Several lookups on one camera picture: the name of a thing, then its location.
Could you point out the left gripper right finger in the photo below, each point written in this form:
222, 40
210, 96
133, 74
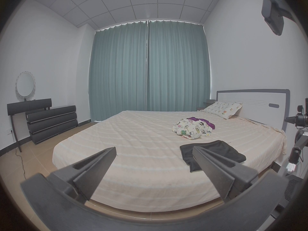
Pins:
216, 171

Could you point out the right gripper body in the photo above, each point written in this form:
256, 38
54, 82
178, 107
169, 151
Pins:
302, 121

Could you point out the black dressing table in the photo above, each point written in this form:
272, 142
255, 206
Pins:
28, 105

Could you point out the grey bedside table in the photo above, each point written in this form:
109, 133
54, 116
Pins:
208, 102

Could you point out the blue-green curtain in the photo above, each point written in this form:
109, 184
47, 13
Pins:
120, 68

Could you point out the white wall socket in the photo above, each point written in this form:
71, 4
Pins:
9, 131

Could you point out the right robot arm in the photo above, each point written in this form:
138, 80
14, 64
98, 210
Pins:
297, 150

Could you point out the white printed pyjama garment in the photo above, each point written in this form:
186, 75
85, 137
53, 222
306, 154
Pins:
190, 130

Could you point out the purple garment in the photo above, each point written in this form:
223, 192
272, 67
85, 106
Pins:
209, 124

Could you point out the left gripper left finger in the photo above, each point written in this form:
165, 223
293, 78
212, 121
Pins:
96, 167

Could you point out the round white-framed mirror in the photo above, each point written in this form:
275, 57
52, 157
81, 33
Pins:
25, 84

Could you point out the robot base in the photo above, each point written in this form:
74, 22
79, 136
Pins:
292, 189

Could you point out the black T-shirt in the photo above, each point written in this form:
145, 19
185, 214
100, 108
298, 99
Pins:
216, 150

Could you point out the white printed pillow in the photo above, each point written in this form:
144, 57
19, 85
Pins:
221, 109

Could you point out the bed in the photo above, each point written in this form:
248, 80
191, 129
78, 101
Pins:
144, 133

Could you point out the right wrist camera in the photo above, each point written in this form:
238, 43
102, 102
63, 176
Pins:
300, 109

